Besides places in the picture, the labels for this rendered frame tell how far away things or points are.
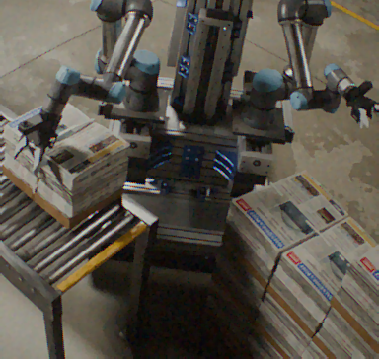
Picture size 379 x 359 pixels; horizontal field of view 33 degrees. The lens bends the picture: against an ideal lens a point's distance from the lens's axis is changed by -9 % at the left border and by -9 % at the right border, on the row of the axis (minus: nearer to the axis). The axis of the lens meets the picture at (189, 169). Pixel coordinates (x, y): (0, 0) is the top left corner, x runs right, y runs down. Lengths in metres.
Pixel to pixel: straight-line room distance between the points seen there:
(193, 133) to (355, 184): 1.44
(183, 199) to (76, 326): 0.86
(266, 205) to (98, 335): 1.02
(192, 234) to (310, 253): 0.92
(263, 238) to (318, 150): 1.84
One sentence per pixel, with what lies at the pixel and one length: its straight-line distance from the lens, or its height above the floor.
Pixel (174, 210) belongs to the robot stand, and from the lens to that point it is 3.23.
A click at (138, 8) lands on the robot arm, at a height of 1.40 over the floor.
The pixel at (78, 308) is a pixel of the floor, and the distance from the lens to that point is 3.06.
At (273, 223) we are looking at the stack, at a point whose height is 0.83.
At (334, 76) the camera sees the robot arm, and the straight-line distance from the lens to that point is 2.50.
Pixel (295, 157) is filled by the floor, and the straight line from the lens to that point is 4.03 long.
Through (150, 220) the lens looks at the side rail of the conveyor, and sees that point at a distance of 2.35.
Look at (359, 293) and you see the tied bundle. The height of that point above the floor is 0.98.
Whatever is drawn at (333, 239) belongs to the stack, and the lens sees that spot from 2.42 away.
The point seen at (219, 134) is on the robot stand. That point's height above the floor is 0.73.
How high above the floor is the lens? 2.50
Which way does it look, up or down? 42 degrees down
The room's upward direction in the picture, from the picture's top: 11 degrees clockwise
